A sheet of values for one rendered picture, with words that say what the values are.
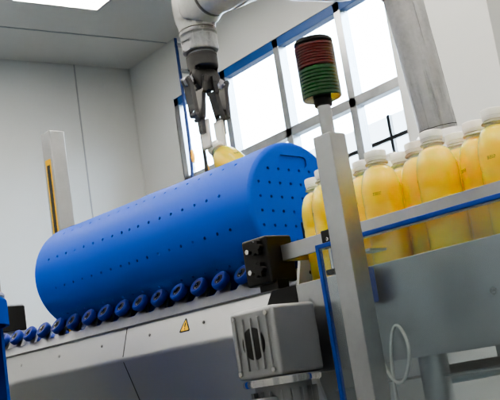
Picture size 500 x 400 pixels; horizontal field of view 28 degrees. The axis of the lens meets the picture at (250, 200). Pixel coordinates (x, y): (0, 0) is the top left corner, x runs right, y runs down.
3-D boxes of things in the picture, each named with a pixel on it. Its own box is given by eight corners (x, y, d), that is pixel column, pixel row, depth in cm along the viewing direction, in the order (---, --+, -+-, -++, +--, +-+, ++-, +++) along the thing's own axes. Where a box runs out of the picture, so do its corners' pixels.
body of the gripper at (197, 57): (205, 61, 244) (210, 97, 243) (178, 57, 239) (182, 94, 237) (224, 50, 239) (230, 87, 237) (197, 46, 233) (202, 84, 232)
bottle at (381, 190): (380, 267, 178) (363, 167, 181) (418, 260, 176) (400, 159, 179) (369, 266, 172) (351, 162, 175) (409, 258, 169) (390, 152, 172)
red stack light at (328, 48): (317, 77, 165) (313, 55, 166) (344, 64, 160) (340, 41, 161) (290, 74, 161) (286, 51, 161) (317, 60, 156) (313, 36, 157)
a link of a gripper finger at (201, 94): (208, 75, 236) (203, 73, 235) (207, 118, 233) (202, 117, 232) (198, 80, 239) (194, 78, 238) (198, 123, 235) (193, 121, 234)
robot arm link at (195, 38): (171, 36, 240) (175, 59, 239) (194, 22, 234) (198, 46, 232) (201, 40, 246) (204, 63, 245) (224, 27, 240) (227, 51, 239)
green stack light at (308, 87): (321, 106, 164) (317, 78, 165) (350, 94, 159) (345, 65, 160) (294, 103, 160) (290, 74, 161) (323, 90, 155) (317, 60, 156)
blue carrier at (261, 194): (126, 327, 283) (117, 229, 289) (352, 271, 220) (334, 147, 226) (37, 331, 264) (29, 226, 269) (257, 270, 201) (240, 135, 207)
